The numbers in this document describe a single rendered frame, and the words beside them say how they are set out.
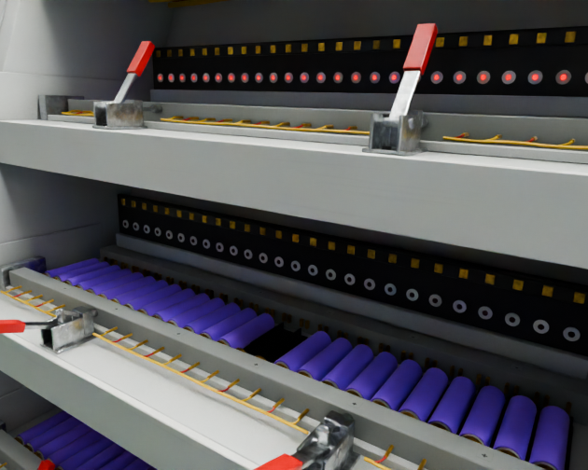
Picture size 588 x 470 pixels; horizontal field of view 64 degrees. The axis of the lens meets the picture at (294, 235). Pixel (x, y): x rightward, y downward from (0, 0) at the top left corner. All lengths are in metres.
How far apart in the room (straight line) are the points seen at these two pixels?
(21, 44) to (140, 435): 0.44
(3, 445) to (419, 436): 0.48
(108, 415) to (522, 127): 0.36
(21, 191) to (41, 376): 0.24
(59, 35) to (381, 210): 0.48
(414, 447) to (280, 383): 0.10
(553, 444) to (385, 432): 0.10
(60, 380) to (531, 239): 0.37
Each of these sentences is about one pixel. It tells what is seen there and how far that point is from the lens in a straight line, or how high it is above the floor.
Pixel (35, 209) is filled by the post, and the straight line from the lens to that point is 0.64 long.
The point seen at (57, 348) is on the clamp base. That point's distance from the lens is 0.46.
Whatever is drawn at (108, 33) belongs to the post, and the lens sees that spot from 0.69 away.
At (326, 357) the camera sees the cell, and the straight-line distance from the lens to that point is 0.39.
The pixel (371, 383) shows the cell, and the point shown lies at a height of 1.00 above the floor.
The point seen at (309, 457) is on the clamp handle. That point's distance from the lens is 0.28.
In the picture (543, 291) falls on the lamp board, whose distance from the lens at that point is 0.40.
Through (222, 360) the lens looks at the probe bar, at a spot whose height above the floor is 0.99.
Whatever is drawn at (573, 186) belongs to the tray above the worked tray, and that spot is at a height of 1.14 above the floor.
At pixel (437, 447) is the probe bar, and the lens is 0.31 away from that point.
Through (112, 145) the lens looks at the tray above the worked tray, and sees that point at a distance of 0.43.
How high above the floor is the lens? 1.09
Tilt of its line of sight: 2 degrees up
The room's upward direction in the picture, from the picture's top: 13 degrees clockwise
